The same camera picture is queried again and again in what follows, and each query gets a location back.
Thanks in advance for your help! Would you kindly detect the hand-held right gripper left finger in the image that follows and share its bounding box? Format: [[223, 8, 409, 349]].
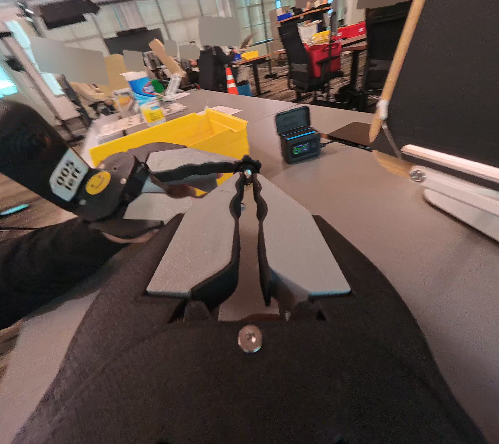
[[147, 175, 242, 298]]

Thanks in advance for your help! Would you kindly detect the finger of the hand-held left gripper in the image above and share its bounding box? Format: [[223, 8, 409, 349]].
[[121, 179, 234, 220], [137, 142, 262, 186]]

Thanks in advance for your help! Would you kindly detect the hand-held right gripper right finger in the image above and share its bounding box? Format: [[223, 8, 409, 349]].
[[250, 175, 352, 304]]

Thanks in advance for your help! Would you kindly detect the small black knob screw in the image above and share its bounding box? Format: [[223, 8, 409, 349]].
[[238, 156, 262, 179]]

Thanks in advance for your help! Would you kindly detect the person's left forearm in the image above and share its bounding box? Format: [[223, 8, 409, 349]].
[[0, 218, 145, 329]]

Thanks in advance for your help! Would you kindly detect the person's left hand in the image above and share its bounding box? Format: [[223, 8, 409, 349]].
[[98, 214, 164, 243]]

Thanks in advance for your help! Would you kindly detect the yellow plastic bin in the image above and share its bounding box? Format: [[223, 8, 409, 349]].
[[90, 109, 250, 183]]

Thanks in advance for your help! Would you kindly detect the blue white wipes canister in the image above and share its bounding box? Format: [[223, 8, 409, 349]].
[[123, 70, 160, 101]]

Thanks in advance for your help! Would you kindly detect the black device case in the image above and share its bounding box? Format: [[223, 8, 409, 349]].
[[275, 105, 323, 166]]

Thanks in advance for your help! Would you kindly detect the black office chair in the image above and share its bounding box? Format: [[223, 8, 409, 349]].
[[363, 4, 410, 113], [279, 19, 328, 101]]

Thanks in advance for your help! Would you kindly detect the red storage bin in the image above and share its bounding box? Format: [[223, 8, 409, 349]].
[[308, 39, 344, 80]]

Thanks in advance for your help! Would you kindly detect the black computer monitor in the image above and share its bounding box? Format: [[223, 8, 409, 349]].
[[367, 0, 499, 172]]

